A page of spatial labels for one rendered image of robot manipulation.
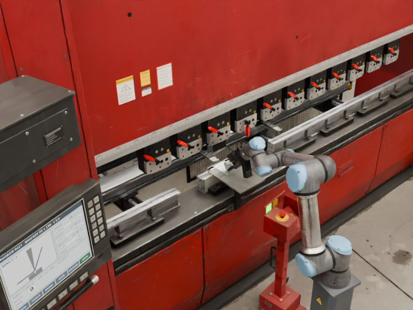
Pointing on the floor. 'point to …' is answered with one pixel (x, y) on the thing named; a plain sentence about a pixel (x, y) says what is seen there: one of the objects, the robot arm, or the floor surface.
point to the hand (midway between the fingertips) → (231, 170)
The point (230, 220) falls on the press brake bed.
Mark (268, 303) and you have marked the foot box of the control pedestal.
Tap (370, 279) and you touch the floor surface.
